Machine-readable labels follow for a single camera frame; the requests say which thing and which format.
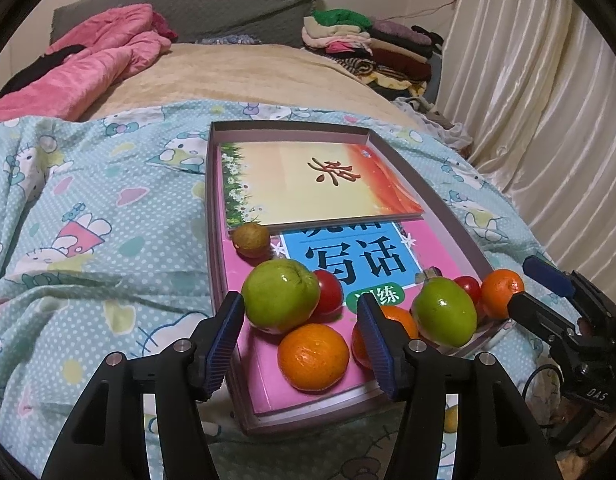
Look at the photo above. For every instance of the red cherry tomato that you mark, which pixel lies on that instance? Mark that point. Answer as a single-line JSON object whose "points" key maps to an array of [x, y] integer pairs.
{"points": [[328, 294], [468, 285]]}

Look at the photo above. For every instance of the orange mandarin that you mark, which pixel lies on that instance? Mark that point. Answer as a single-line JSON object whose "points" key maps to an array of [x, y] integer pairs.
{"points": [[314, 357], [502, 294], [402, 322]]}

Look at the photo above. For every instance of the pile of folded clothes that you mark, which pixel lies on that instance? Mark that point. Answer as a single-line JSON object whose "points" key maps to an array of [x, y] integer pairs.
{"points": [[387, 50]]}

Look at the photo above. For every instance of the beige blanket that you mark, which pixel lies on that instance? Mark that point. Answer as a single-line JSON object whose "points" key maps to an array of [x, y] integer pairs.
{"points": [[238, 75]]}

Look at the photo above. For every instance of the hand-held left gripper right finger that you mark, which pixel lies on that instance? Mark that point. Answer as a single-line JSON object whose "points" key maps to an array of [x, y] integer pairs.
{"points": [[380, 350]]}

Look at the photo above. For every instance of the pink book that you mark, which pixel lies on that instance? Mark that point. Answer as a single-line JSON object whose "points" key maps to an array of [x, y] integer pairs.
{"points": [[238, 272]]}

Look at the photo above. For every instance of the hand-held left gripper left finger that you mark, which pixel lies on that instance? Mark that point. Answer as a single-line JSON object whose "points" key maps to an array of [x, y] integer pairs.
{"points": [[223, 350]]}

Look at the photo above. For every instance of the large oval green jujube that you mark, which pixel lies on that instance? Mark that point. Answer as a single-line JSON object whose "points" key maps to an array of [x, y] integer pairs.
{"points": [[443, 312]]}

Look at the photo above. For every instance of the brown longan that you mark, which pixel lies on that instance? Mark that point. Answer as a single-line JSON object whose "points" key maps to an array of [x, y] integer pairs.
{"points": [[251, 240], [451, 417]]}

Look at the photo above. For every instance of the black garment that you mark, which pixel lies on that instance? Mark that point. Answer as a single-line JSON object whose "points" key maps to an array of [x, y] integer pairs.
{"points": [[38, 67]]}

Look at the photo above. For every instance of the round green jujube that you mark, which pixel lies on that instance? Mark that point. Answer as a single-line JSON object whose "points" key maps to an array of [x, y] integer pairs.
{"points": [[280, 296]]}

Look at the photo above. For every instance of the shallow cardboard box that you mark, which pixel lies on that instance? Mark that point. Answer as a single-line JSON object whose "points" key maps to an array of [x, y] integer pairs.
{"points": [[288, 132]]}

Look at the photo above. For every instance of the grey padded headboard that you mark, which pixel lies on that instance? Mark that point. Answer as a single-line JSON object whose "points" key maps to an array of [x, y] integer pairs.
{"points": [[228, 10]]}

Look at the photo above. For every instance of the yellow and orange book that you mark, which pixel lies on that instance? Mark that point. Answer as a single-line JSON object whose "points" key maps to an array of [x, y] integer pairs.
{"points": [[288, 185]]}

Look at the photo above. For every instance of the blue cartoon print bedsheet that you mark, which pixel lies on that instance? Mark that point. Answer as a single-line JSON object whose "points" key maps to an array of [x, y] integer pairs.
{"points": [[113, 260]]}

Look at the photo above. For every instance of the pink quilt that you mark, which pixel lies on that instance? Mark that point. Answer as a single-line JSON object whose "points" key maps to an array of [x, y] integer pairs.
{"points": [[103, 60]]}

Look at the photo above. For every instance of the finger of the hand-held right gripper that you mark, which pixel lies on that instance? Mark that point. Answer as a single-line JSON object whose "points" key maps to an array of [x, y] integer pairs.
{"points": [[537, 317], [547, 275]]}

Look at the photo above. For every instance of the patterned pillow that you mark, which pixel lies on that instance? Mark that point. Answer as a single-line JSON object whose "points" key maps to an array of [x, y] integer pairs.
{"points": [[228, 40]]}

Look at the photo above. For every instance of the cream satin curtain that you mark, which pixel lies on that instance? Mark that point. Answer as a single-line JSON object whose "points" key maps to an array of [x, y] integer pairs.
{"points": [[537, 110]]}

